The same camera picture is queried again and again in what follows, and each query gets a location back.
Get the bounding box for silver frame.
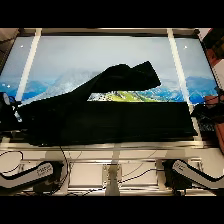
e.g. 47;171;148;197
0;139;224;197

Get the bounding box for dark jeans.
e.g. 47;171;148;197
18;60;199;147

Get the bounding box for black cable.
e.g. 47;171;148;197
83;167;166;196
49;145;70;196
0;149;25;176

